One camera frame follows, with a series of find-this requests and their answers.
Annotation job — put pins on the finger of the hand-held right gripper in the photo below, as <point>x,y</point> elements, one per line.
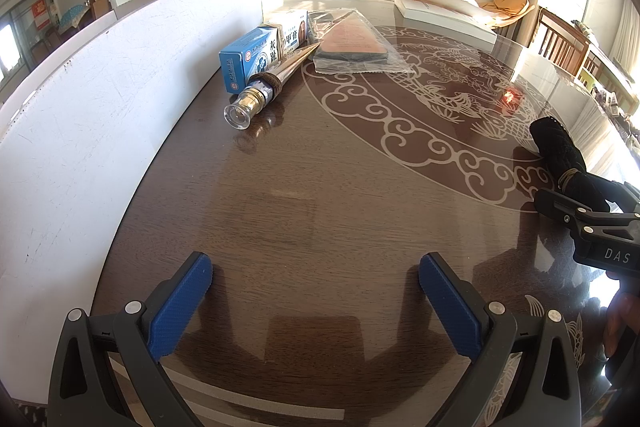
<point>625,196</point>
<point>565,207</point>

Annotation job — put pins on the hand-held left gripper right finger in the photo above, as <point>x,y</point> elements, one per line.
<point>450,307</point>

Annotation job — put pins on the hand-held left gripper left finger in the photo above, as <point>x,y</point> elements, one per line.
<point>180,307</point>

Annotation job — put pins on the black velvet pouch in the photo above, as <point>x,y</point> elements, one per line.
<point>557,147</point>

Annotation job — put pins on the person's right hand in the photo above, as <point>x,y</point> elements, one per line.
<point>620,327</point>

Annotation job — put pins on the wooden sideboard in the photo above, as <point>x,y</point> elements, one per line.
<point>612,77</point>

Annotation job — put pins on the wooden chair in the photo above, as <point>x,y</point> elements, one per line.
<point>560,39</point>
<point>594,67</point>

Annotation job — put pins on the white sheer curtain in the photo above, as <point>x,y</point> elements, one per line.
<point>627,27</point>

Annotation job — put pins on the armchair with orange cushions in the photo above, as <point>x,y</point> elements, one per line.
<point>505,4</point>

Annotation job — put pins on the white foam board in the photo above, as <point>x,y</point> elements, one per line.
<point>100,107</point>

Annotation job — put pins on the white flat box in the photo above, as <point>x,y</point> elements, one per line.
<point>440,14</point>

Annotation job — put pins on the blue medicine box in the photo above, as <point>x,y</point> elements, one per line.
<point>250,59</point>

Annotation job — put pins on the clear plastic bag with case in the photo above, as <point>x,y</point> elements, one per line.
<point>350,42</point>

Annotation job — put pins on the white medicine box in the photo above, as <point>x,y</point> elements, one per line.
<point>294,34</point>

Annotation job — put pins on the small table with blue cloth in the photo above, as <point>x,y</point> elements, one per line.
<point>75,16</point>

